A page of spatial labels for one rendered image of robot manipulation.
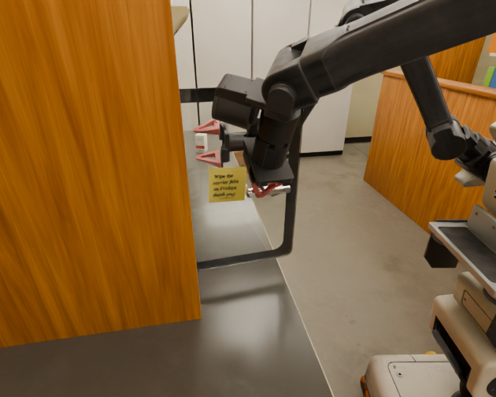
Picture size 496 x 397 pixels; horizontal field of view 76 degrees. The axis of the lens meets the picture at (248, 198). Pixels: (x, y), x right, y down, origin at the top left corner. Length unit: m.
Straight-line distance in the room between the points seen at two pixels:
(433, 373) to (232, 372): 1.09
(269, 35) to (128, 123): 3.34
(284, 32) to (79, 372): 3.56
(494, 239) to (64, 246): 0.89
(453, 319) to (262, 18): 3.29
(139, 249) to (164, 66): 0.31
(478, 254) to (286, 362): 0.49
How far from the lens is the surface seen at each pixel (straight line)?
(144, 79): 0.49
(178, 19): 0.56
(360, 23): 0.40
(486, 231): 0.92
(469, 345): 1.02
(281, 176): 0.52
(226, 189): 0.64
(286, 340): 0.68
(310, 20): 3.91
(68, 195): 0.56
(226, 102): 0.48
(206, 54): 3.68
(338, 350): 1.89
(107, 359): 0.71
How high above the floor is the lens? 1.48
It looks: 28 degrees down
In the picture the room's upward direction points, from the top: straight up
